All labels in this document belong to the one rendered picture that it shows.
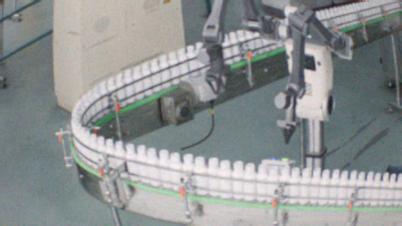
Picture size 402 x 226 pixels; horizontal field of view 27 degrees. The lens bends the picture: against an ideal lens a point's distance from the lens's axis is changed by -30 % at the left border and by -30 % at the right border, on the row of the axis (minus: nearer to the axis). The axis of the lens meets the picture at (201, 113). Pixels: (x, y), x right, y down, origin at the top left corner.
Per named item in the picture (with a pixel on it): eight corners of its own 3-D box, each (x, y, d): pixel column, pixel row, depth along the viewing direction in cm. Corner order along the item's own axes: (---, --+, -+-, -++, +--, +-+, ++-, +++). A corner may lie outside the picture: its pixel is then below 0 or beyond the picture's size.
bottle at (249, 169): (257, 194, 464) (256, 160, 458) (257, 199, 459) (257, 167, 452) (243, 196, 464) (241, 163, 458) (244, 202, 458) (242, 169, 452)
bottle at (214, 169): (210, 191, 474) (206, 157, 468) (224, 190, 473) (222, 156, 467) (208, 196, 469) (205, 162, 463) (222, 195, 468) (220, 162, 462)
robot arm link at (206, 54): (224, 30, 459) (205, 29, 463) (210, 38, 450) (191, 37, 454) (228, 56, 463) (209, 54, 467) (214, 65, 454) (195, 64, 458)
